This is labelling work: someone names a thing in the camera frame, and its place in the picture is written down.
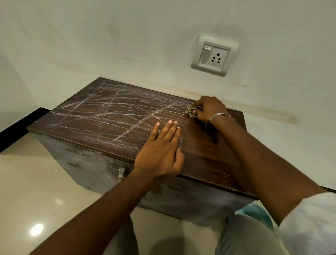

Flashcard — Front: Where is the person's right hand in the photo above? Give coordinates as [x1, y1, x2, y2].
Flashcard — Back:
[189, 95, 232, 127]

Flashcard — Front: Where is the person's left hand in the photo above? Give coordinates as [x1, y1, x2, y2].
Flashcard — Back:
[133, 120, 186, 182]

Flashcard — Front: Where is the checkered cloth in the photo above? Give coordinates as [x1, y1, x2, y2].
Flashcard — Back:
[184, 104, 203, 119]

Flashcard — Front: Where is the dark wooden cabinet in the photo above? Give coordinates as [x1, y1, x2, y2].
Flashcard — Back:
[27, 76, 259, 228]

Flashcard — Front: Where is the person's right forearm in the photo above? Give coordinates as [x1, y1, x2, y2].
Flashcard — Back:
[206, 116, 328, 227]

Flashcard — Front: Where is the person's left forearm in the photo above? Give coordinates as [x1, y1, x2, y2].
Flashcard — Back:
[28, 169, 159, 255]

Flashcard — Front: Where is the person's right leg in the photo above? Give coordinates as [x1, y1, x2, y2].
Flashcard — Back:
[215, 214, 289, 255]

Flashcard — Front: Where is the silver bangle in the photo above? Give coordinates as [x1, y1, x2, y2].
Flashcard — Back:
[205, 112, 232, 129]

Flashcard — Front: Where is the teal plastic basket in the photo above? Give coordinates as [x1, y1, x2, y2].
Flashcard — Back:
[234, 202, 275, 232]

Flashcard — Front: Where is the black skirting board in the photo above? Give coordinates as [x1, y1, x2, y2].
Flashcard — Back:
[0, 107, 336, 194]

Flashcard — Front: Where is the white shirt sleeve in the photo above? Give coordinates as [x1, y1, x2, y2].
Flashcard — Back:
[274, 191, 336, 255]

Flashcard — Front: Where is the small white wall socket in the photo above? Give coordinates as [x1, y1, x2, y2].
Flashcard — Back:
[190, 34, 240, 77]

